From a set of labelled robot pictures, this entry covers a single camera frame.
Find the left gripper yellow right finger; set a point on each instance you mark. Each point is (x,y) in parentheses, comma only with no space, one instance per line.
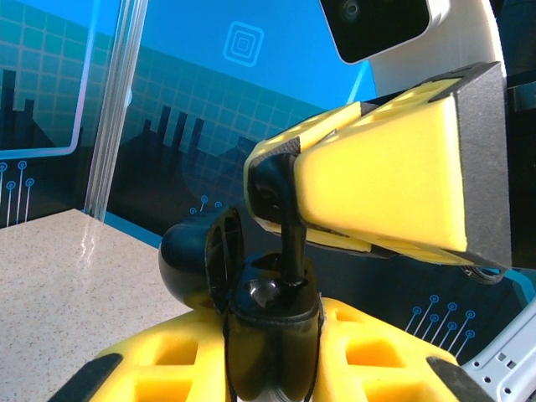
(326,326)

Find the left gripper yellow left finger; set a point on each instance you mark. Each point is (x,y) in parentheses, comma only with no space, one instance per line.
(201,331)

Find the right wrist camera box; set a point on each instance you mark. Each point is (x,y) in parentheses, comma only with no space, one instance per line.
(377,25)

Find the black round charging case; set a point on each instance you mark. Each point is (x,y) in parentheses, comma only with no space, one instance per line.
(268,356)

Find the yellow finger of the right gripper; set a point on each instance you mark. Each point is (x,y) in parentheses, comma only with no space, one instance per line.
(314,125)
(377,180)

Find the aluminium frame post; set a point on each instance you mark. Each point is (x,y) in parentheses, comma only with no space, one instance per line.
(113,104)

